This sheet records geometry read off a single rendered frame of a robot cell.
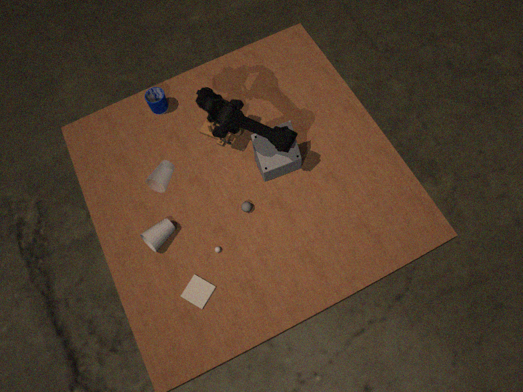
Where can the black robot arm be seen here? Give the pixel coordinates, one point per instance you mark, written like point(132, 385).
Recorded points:
point(230, 116)

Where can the blue mug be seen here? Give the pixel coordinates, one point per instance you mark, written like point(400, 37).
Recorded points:
point(155, 98)

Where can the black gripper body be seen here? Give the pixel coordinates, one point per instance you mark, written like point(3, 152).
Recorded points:
point(220, 131)

